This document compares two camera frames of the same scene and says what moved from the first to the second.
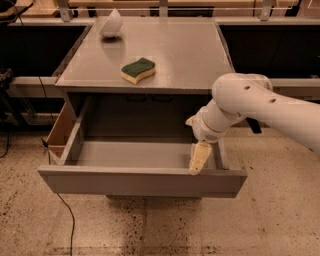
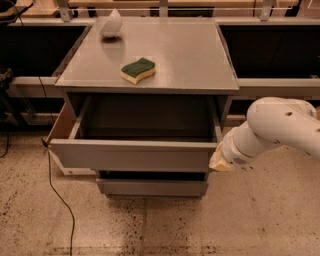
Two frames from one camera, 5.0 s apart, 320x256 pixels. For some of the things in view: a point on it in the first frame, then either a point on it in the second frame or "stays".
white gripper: [204, 129] → [232, 152]
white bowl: [112, 25] stays
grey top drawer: [147, 167] → [141, 132]
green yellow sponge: [138, 71] stays
